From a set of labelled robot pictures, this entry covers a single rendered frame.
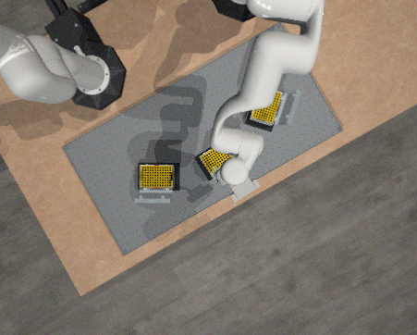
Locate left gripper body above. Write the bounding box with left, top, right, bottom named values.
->
left=214, top=169, right=227, bottom=185

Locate yellow perforated plate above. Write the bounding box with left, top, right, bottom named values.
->
left=140, top=166, right=172, bottom=187
left=201, top=150, right=231, bottom=173
left=252, top=92, right=281, bottom=123

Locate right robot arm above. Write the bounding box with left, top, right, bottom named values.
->
left=0, top=24, right=110, bottom=104

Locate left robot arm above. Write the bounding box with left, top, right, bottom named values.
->
left=210, top=0, right=325, bottom=203

